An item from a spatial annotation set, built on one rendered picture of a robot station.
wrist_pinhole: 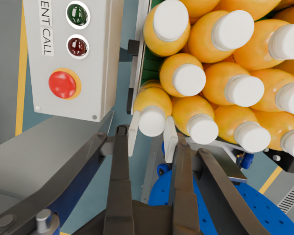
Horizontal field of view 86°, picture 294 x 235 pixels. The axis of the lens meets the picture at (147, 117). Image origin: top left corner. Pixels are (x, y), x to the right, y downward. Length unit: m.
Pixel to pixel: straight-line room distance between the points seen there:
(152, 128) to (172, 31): 0.12
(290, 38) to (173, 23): 0.13
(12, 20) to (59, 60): 1.48
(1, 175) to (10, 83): 1.17
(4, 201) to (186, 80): 0.55
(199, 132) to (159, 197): 0.17
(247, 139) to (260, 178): 1.77
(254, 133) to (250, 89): 0.06
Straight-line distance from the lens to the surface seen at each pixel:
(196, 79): 0.21
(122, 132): 0.15
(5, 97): 1.88
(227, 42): 0.22
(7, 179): 0.73
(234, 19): 0.22
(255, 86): 0.24
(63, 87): 0.24
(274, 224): 0.42
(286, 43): 0.25
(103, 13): 0.23
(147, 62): 0.42
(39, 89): 0.27
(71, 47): 0.23
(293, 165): 0.50
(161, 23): 0.21
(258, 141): 0.27
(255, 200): 0.45
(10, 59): 1.76
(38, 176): 0.72
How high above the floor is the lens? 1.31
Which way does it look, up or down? 70 degrees down
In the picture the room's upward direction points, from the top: 173 degrees counter-clockwise
